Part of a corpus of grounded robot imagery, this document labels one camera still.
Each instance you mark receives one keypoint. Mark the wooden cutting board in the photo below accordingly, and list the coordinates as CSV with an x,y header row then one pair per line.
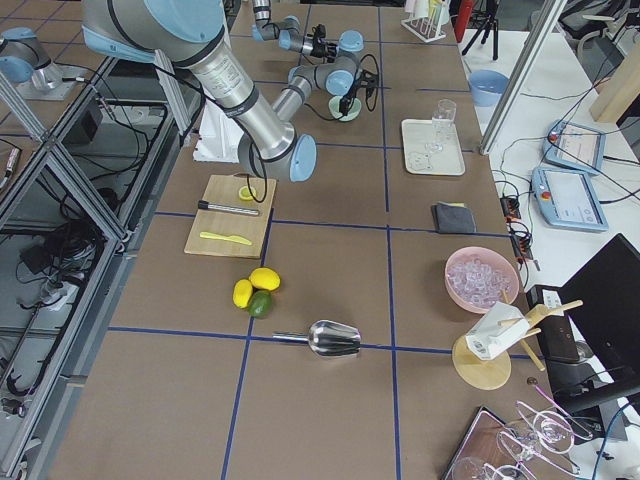
x,y
224,190

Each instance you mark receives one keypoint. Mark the black tripod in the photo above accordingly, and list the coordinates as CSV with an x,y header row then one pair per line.
x,y
489,27

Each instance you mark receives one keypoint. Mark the ice cubes in pink bowl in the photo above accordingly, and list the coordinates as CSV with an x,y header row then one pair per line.
x,y
478,283

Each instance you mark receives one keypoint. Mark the glasses on dark tray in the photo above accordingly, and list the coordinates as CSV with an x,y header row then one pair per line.
x,y
534,445

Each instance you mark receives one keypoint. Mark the yellow plastic knife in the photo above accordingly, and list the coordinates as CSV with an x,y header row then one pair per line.
x,y
227,238

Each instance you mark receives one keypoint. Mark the white wire cup rack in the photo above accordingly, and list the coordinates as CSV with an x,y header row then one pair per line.
x,y
426,19

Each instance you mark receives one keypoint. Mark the blue bowl on bench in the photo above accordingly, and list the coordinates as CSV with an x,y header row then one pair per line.
x,y
487,87

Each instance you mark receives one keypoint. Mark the blue teach pendant far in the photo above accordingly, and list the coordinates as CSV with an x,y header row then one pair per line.
x,y
574,146

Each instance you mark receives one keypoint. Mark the light blue plastic cup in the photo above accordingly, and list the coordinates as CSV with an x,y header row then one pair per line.
x,y
351,41

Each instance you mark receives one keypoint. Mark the yellow sponge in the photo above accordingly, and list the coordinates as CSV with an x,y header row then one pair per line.
x,y
454,204

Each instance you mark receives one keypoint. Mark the clear wine glass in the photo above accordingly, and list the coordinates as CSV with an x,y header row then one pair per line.
x,y
442,122

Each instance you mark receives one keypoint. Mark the aluminium frame post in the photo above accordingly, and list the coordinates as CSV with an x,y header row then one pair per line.
x,y
549,15

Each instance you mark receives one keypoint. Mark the green bowl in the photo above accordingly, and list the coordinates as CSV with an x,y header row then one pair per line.
x,y
355,109

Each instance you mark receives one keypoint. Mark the green lime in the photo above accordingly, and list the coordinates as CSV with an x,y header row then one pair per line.
x,y
260,304

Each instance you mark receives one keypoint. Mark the round wooden stand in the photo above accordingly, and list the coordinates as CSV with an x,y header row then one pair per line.
x,y
493,374

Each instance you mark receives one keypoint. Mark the black monitor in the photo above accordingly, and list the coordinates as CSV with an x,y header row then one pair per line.
x,y
608,320

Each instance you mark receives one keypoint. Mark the grey folded cloth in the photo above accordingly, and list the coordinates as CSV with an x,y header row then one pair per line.
x,y
453,220

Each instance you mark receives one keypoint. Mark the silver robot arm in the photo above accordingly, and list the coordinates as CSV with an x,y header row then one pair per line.
x,y
288,34
191,34

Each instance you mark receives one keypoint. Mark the steel ice scoop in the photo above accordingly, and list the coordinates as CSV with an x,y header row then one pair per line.
x,y
327,338

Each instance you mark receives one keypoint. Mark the blue teach pendant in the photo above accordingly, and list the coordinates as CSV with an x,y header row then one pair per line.
x,y
567,200
574,146

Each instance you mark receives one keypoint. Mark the whole yellow lemon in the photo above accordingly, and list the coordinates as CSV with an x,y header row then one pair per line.
x,y
264,278

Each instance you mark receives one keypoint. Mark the white carton on stand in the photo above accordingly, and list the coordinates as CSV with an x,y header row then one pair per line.
x,y
500,328

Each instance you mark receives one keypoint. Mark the lemon half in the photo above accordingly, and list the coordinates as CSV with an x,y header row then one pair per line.
x,y
247,193

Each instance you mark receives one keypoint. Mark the cream bear tray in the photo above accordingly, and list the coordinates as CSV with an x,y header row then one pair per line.
x,y
415,135

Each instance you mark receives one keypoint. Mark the blue teach pendant near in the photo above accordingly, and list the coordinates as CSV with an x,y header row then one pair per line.
x,y
567,200

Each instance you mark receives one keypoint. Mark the pink bowl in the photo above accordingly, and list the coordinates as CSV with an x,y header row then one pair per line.
x,y
492,258

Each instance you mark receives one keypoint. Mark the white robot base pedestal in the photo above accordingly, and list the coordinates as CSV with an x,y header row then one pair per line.
x,y
218,137

